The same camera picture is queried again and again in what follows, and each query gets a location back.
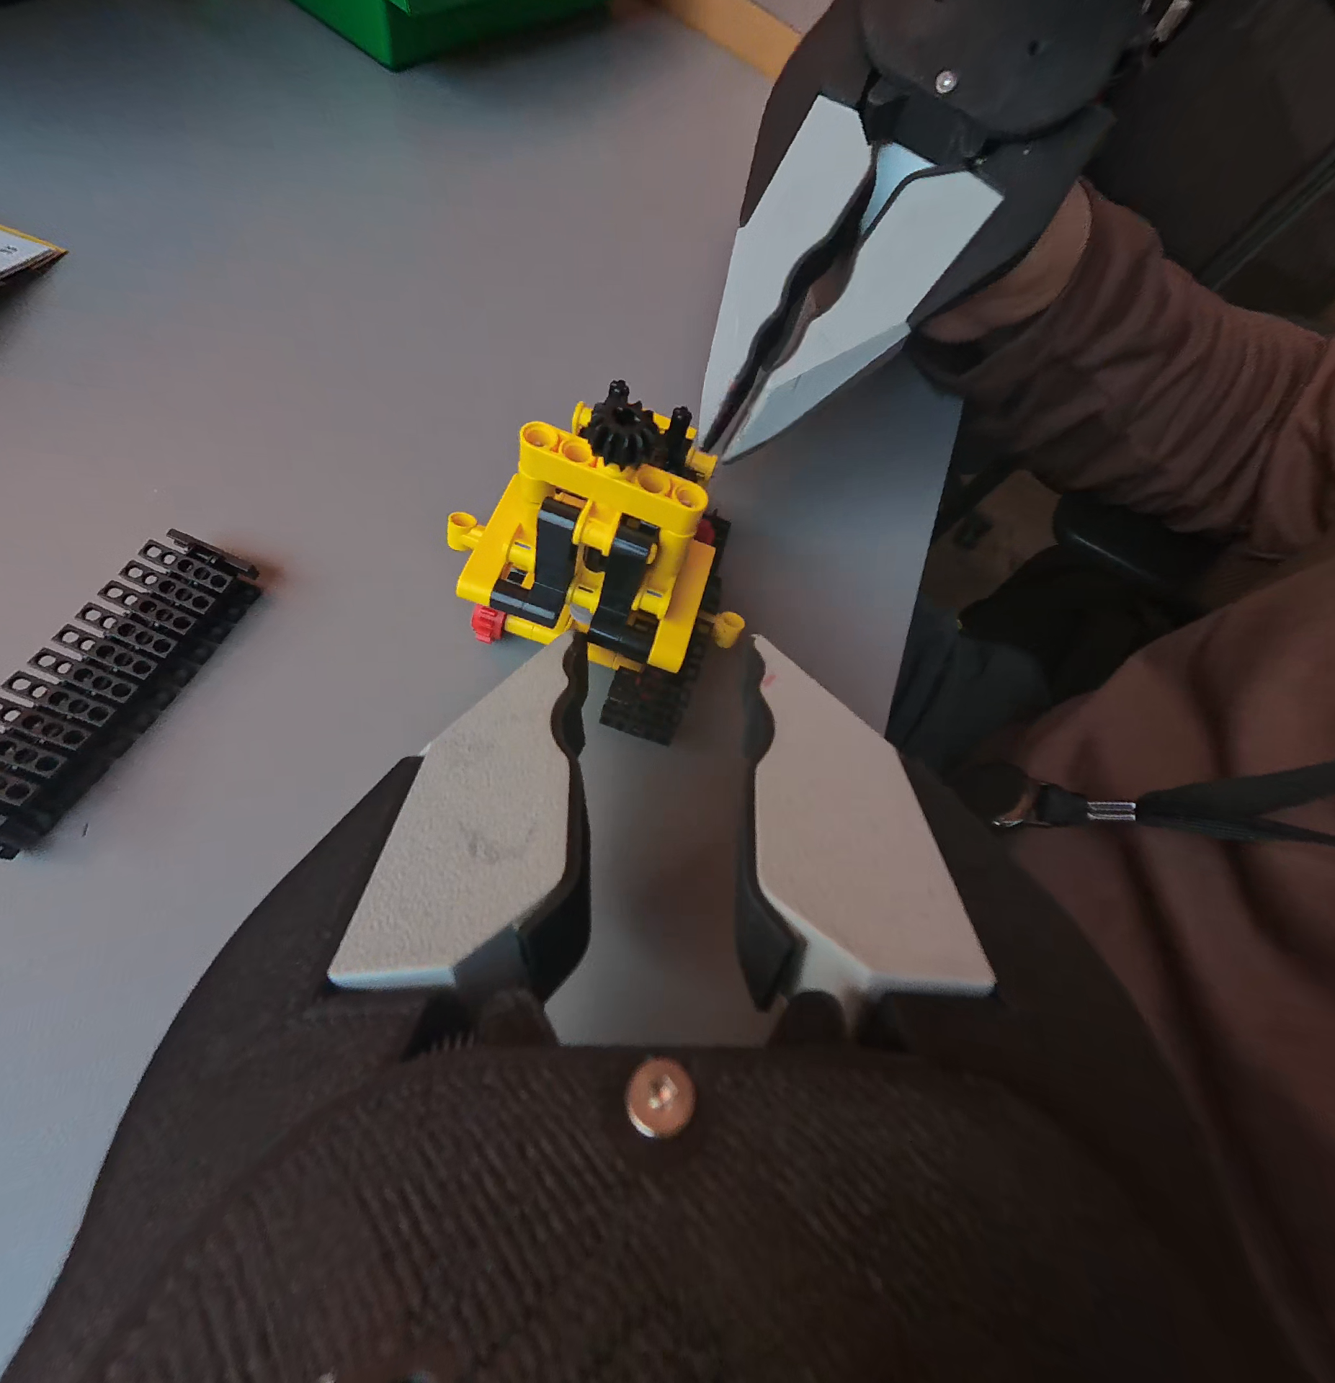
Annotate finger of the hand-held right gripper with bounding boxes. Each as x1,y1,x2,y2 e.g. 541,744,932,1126
701,97,875,448
722,144,1006,464

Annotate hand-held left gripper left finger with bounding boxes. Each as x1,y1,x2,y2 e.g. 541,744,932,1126
324,636,593,1011

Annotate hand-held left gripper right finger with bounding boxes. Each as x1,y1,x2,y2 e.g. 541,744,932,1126
736,636,1002,1016

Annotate black lego track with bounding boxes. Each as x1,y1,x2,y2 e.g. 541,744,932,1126
602,519,730,750
0,527,268,859

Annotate yellow lego bulldozer model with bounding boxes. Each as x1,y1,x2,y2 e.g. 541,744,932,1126
447,378,746,676

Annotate person's right forearm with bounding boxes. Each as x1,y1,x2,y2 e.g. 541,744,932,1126
911,210,1335,569

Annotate lego instruction booklet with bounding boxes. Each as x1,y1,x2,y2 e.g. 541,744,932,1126
0,210,67,298

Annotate person's right hand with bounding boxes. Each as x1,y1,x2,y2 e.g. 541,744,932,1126
946,181,1096,322

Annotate person's dark trouser leg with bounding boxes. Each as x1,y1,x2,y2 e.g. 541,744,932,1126
882,606,1062,779

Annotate person's brown clothing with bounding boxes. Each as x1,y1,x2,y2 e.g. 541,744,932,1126
891,519,1335,1383

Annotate green plastic bin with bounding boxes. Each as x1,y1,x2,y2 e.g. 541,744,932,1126
289,0,616,73

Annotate black lanyard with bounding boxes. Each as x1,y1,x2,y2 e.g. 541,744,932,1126
990,756,1335,850

